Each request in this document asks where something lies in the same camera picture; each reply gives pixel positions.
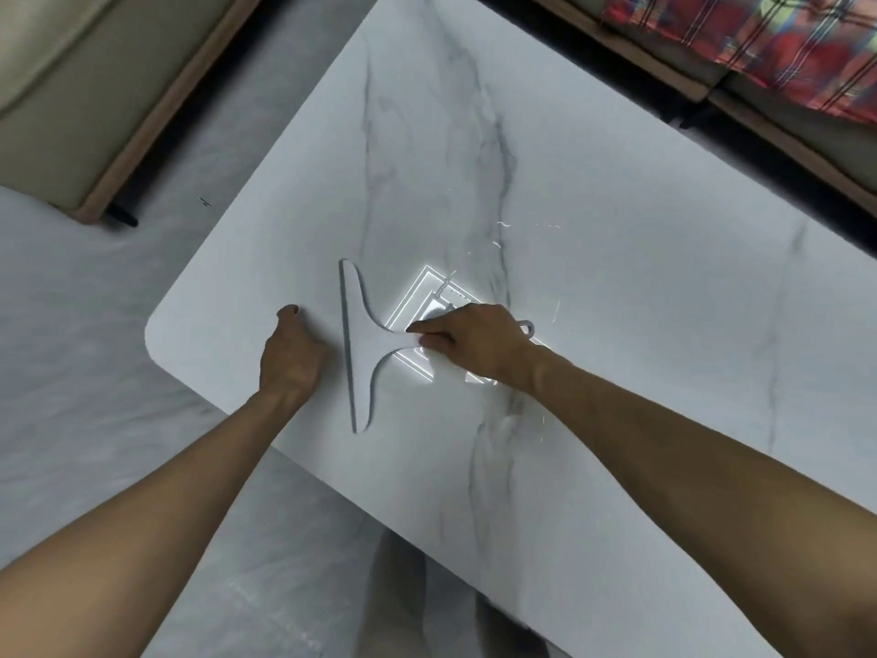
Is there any person's left forearm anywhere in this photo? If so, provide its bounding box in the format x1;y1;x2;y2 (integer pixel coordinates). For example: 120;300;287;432
0;386;311;658

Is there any beige armchair with wooden base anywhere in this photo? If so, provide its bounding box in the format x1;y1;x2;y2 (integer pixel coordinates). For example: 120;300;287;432
0;0;267;228

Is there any beige sofa with wooden base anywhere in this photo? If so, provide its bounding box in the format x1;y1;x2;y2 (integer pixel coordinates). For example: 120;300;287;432
521;0;877;221

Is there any red plaid blanket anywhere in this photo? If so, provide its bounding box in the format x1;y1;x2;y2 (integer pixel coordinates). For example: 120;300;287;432
601;0;877;125

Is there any person's left hand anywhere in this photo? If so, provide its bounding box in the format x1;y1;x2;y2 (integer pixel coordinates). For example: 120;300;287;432
259;304;328;408

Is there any person's right hand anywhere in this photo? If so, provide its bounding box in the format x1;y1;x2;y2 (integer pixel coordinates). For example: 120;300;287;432
407;302;545;390

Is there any grey window squeegee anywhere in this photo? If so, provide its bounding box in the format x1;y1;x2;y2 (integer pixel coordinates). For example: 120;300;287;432
338;258;537;435

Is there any person's right forearm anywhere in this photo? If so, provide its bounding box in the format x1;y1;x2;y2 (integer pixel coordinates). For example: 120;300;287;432
529;346;877;591

